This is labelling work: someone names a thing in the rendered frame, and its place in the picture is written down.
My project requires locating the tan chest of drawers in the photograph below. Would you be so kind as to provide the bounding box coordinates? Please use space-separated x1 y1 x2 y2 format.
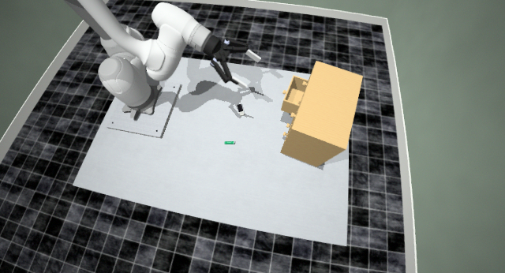
280 61 363 167

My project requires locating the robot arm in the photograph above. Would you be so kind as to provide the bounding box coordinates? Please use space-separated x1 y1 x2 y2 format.
64 0 211 120

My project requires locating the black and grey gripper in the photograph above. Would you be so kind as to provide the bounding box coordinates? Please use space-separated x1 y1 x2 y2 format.
204 36 261 89

